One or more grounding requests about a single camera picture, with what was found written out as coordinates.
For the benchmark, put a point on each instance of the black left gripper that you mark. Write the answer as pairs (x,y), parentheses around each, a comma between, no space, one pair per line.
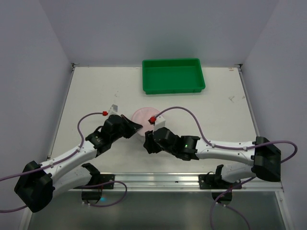
(127,127)

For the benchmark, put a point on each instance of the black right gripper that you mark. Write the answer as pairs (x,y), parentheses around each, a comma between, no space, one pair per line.
(150,142)

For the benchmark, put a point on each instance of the white mesh laundry bag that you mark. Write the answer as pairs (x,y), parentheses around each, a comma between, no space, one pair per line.
(141,117)

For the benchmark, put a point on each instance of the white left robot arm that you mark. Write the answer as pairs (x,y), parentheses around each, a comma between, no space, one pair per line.
(40,182)

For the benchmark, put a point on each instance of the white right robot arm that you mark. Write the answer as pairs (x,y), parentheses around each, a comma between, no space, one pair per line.
(259,158)

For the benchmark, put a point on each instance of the green plastic tray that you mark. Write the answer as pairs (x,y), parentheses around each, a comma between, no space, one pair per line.
(170,76)

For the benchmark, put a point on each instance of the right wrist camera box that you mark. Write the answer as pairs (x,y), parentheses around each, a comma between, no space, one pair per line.
(159,123)

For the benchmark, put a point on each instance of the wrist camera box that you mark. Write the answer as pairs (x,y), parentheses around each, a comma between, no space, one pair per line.
(159,123)
(113,110)

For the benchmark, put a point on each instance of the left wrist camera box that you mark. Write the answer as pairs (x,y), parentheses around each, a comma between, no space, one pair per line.
(113,110)

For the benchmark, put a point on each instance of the aluminium front mounting rail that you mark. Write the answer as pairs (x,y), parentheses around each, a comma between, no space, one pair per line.
(184,182)

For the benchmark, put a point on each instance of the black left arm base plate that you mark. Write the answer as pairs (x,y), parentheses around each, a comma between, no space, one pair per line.
(102,178)

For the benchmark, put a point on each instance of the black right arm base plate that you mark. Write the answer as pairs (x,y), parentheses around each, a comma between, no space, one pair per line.
(213,180)

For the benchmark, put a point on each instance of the aluminium table edge frame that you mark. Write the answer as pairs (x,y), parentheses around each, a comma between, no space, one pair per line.
(40,183)

